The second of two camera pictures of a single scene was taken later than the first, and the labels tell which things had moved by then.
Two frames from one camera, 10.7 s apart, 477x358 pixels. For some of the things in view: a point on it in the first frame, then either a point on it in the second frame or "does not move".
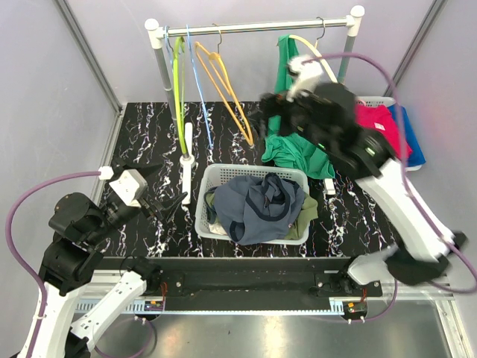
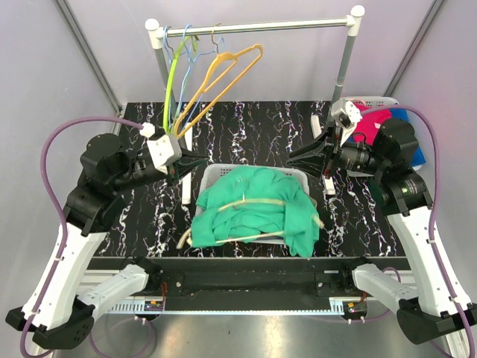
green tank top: (298, 152) to (256, 203)
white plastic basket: (206, 180) does not move
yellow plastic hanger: (218, 71) to (206, 90)
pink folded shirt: (379, 118) does not move
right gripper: (270, 105) to (314, 161)
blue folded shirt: (402, 118) does not move
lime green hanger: (182, 132) to (167, 105)
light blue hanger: (198, 80) to (193, 60)
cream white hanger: (316, 48) to (182, 241)
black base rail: (253, 284) does not move
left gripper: (151, 210) to (183, 166)
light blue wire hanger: (168, 31) to (188, 69)
